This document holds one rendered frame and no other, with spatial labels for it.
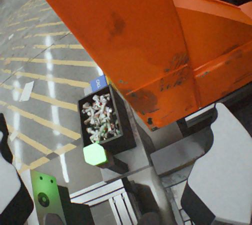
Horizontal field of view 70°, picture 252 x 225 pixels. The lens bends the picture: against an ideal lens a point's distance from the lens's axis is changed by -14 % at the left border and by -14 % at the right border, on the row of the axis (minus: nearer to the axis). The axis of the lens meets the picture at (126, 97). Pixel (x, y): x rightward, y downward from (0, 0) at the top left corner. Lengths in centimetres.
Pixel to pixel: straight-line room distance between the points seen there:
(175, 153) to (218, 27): 68
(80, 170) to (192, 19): 113
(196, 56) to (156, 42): 13
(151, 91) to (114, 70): 11
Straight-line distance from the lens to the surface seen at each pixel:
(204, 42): 45
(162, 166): 99
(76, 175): 135
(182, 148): 99
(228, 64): 51
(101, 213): 98
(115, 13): 31
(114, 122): 63
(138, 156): 68
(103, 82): 85
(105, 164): 55
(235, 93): 93
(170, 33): 36
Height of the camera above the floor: 107
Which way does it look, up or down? 52 degrees down
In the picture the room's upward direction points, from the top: 38 degrees counter-clockwise
